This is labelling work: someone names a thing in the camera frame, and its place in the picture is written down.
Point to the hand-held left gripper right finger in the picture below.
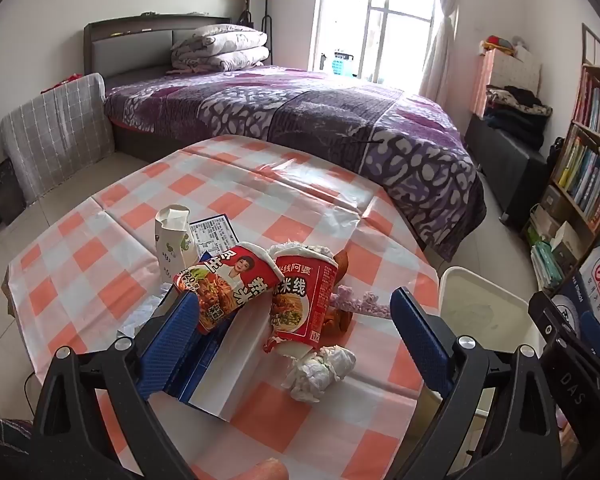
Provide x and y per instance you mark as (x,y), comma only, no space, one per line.
(425,342)

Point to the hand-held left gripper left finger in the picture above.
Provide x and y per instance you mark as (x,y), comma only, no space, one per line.
(170,342)

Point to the clear plastic wrapper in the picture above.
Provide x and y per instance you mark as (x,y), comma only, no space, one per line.
(135,320)

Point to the white plastic bin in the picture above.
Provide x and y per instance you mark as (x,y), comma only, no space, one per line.
(480,310)

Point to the large blue white carton box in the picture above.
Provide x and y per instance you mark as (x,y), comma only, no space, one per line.
(240,370)

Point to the red instant noodle cup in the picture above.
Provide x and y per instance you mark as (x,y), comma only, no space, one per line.
(300,300)
(230,280)

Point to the brown food scrap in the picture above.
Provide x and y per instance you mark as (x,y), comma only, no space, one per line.
(337,320)
(342,265)

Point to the small white green carton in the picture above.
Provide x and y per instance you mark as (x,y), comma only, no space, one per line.
(172,245)

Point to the white tissue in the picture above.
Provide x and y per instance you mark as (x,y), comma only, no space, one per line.
(320,372)

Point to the stack of green folders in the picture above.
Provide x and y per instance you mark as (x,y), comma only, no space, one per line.
(547,265)

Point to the beige tissue box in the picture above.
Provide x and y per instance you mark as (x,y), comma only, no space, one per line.
(567,242)

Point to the stack of pale books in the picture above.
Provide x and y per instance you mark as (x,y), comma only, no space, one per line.
(542,222)

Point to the grey cardboard box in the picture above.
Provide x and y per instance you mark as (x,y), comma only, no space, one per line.
(555,202)

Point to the row of colourful books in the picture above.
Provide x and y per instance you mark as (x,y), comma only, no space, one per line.
(597,105)
(587,180)

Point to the person's plaid trousers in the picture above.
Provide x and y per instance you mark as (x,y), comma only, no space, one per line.
(10,435)

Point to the black storage bench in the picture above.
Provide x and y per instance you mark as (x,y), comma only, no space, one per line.
(520,170)

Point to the black bag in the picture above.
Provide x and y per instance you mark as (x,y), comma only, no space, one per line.
(556,149)

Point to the brown wooden bookshelf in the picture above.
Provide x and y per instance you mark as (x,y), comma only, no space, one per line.
(595,133)

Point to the black mesh box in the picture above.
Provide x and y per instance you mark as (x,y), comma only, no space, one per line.
(2,195)

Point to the pile of dark clothes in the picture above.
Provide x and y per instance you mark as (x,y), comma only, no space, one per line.
(515,120)

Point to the purple patterned blanket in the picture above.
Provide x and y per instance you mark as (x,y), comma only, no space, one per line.
(330,125)

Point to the red cloth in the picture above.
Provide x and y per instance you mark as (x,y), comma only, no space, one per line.
(70,81)

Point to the blue plastic basket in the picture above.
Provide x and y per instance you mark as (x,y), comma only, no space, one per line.
(341,65)

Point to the dark wooden bed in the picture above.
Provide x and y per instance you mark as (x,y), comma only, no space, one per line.
(130,50)

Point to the folded floral quilt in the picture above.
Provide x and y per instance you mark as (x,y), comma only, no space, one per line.
(220,50)

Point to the white curtain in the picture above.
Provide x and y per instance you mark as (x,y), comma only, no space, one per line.
(442,45)

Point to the colourful plush toy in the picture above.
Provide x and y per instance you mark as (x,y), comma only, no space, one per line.
(497,42)

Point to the black coat rack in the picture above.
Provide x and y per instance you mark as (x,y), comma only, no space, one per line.
(266,25)

